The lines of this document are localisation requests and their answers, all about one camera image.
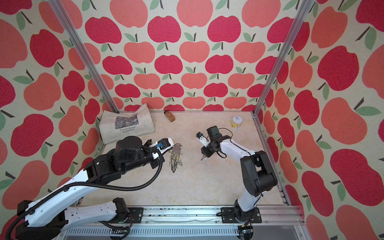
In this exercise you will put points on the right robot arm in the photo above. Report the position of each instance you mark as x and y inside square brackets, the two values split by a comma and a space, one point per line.
[257, 172]

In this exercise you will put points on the left aluminium frame post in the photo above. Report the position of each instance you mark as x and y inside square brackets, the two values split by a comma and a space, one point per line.
[71, 31]

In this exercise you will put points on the right aluminium frame post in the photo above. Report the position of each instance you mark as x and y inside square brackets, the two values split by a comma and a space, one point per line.
[286, 47]

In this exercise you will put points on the metal key organizer plate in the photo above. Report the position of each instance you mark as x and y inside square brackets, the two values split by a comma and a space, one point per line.
[175, 157]

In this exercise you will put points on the front aluminium rail base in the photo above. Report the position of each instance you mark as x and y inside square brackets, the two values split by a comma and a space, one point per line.
[270, 222]

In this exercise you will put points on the small amber bottle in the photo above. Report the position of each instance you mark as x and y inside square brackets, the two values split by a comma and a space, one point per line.
[170, 116]

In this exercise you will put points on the aluminium frame post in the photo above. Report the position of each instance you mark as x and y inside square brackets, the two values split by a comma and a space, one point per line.
[286, 47]
[71, 31]

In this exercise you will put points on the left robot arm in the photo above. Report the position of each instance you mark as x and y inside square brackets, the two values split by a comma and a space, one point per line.
[50, 216]

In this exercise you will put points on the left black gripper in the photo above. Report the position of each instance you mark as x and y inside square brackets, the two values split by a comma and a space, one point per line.
[160, 156]

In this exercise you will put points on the beige printed tote bag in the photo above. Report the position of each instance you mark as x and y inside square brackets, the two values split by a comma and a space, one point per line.
[114, 127]

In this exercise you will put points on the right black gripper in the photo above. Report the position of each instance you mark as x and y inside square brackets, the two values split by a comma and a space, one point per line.
[207, 151]

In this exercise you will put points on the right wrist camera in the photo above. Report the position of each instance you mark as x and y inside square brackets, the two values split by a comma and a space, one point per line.
[202, 139]

